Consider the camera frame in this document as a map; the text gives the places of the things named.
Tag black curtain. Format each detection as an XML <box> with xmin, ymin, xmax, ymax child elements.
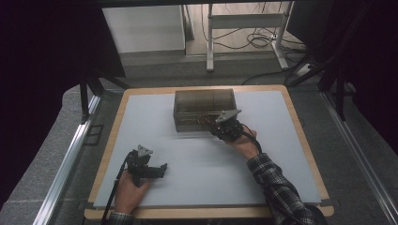
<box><xmin>0</xmin><ymin>0</ymin><xmax>127</xmax><ymax>209</ymax></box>
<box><xmin>286</xmin><ymin>0</ymin><xmax>398</xmax><ymax>155</ymax></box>

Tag brown translucent drawer box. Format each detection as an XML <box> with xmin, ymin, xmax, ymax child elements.
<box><xmin>173</xmin><ymin>88</ymin><xmax>237</xmax><ymax>133</ymax></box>

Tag white table mat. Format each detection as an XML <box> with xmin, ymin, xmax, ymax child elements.
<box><xmin>93</xmin><ymin>90</ymin><xmax>323</xmax><ymax>209</ymax></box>

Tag black metal stand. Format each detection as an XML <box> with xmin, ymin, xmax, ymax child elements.
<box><xmin>78</xmin><ymin>72</ymin><xmax>131</xmax><ymax>125</ymax></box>
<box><xmin>286</xmin><ymin>54</ymin><xmax>359</xmax><ymax>122</ymax></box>

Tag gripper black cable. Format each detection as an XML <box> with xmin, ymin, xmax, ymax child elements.
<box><xmin>240</xmin><ymin>124</ymin><xmax>263</xmax><ymax>154</ymax></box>
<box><xmin>100</xmin><ymin>152</ymin><xmax>130</xmax><ymax>225</ymax></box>

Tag person's left hand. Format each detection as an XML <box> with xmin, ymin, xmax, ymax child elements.
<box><xmin>115</xmin><ymin>171</ymin><xmax>153</xmax><ymax>216</ymax></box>

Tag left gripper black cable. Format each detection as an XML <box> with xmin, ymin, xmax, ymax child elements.
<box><xmin>100</xmin><ymin>152</ymin><xmax>130</xmax><ymax>225</ymax></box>

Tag aluminium rail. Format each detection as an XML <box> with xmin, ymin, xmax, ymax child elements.
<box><xmin>32</xmin><ymin>95</ymin><xmax>101</xmax><ymax>225</ymax></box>
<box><xmin>321</xmin><ymin>91</ymin><xmax>398</xmax><ymax>225</ymax></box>

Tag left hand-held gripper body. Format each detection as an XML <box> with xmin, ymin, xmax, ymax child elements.
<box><xmin>126</xmin><ymin>143</ymin><xmax>154</xmax><ymax>189</ymax></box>

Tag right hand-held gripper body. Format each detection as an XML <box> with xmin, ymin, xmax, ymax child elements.
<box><xmin>215</xmin><ymin>109</ymin><xmax>244</xmax><ymax>142</ymax></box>

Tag white power strip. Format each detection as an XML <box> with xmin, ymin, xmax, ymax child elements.
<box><xmin>295</xmin><ymin>63</ymin><xmax>314</xmax><ymax>78</ymax></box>

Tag black floor cables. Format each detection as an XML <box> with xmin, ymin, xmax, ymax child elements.
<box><xmin>200</xmin><ymin>2</ymin><xmax>309</xmax><ymax>64</ymax></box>

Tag white cabinet panel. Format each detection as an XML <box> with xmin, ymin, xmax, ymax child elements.
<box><xmin>102</xmin><ymin>4</ymin><xmax>187</xmax><ymax>54</ymax></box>

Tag white metal desk frame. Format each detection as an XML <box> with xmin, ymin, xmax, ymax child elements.
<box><xmin>206</xmin><ymin>1</ymin><xmax>295</xmax><ymax>73</ymax></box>

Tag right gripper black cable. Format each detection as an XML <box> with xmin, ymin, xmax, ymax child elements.
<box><xmin>240</xmin><ymin>124</ymin><xmax>263</xmax><ymax>154</ymax></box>

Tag person's right hand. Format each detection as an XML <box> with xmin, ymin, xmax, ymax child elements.
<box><xmin>224</xmin><ymin>128</ymin><xmax>261</xmax><ymax>161</ymax></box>

